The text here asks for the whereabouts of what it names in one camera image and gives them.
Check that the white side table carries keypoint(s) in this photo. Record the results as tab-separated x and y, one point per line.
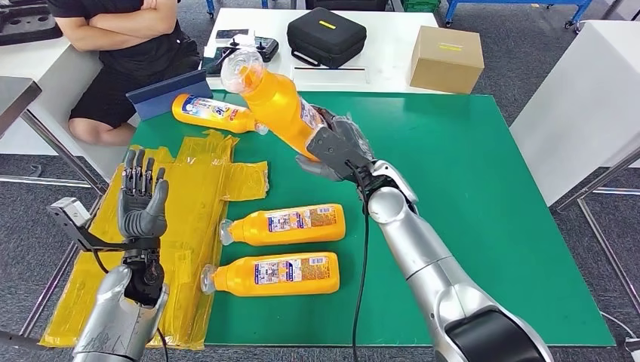
589	97

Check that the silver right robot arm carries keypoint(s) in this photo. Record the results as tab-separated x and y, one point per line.
425	260

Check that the dark grey side table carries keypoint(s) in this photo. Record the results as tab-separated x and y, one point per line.
15	97

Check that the green table mat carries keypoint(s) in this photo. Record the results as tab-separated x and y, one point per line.
450	150

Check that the dark tablet device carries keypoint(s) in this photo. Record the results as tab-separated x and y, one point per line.
212	66

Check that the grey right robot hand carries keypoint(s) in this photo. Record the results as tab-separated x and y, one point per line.
352	132

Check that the person's right forearm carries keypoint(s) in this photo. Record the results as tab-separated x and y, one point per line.
108	39

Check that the yellow taped cardboard sheet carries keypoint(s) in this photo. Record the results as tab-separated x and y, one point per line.
200	200

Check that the black carrying case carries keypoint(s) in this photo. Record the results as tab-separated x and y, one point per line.
324	42

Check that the black moulded tray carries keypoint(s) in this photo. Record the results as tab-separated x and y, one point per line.
25	21

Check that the black crate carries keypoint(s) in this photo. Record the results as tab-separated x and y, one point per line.
350	3

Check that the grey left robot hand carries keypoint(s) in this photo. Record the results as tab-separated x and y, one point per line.
142	215

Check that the black remote controller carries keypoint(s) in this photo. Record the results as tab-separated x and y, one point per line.
267	50

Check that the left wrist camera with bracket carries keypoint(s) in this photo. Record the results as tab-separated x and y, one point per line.
67	212

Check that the green plastic crate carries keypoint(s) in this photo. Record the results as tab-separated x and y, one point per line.
422	4

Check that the grey metal table rail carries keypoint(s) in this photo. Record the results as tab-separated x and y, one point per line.
45	294

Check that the blue tablet case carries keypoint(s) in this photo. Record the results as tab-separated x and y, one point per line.
167	99

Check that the person's left forearm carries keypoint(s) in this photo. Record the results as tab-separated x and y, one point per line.
128	20

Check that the blue metal cart frame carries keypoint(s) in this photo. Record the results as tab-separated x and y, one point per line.
550	2

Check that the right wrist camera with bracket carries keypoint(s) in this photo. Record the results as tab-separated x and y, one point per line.
337	152

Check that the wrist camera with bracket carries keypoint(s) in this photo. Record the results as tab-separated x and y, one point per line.
67	212
337	152

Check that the white and grey desk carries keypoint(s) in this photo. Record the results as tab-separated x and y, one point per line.
50	80

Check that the person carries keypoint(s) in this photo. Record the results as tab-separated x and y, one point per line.
135	60

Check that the brown cardboard box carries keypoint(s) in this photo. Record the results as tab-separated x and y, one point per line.
444	67

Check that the grey metal leg frame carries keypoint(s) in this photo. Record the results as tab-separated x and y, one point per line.
597	181

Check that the orange plastic bottle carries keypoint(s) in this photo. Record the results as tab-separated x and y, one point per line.
275	105
280	287
300	235
210	112

